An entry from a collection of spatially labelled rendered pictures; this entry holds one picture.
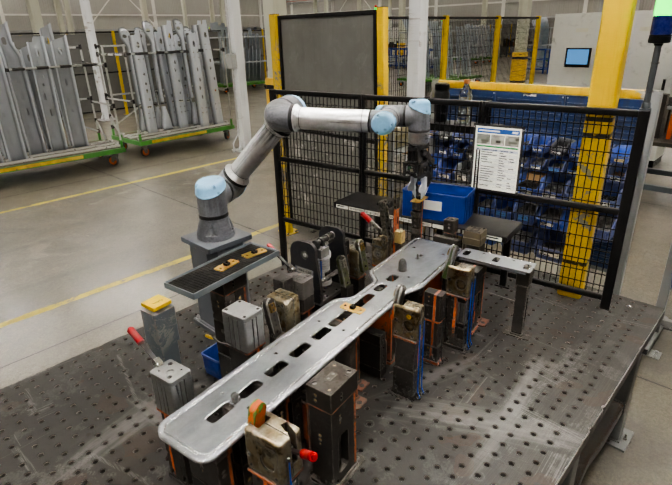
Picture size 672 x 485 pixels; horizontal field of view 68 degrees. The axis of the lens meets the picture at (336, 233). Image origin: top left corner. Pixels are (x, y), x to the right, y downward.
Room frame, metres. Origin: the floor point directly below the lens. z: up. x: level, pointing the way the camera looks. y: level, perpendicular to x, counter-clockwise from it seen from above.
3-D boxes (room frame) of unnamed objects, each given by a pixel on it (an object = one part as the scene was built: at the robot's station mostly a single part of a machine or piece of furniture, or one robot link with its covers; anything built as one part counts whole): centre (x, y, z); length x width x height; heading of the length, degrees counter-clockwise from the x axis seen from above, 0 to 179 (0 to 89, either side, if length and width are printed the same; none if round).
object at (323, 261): (1.63, 0.06, 0.94); 0.18 x 0.13 x 0.49; 144
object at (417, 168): (1.77, -0.30, 1.41); 0.09 x 0.08 x 0.12; 144
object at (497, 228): (2.27, -0.42, 1.01); 0.90 x 0.22 x 0.03; 54
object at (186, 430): (1.41, -0.04, 1.00); 1.38 x 0.22 x 0.02; 144
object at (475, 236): (1.95, -0.59, 0.88); 0.08 x 0.08 x 0.36; 54
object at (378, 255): (1.90, -0.19, 0.88); 0.07 x 0.06 x 0.35; 54
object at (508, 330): (1.70, -0.72, 0.84); 0.11 x 0.06 x 0.29; 54
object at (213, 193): (1.87, 0.48, 1.27); 0.13 x 0.12 x 0.14; 164
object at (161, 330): (1.23, 0.51, 0.92); 0.08 x 0.08 x 0.44; 54
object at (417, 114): (1.78, -0.30, 1.57); 0.09 x 0.08 x 0.11; 74
